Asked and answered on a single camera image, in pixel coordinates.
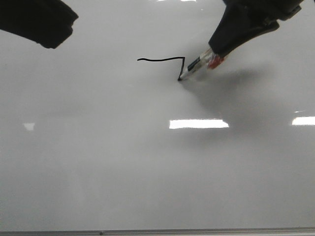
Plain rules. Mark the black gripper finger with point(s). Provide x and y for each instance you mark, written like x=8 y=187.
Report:
x=46 y=22
x=244 y=20

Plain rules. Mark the white whiteboard with aluminium frame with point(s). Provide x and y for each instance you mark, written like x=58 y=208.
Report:
x=98 y=134

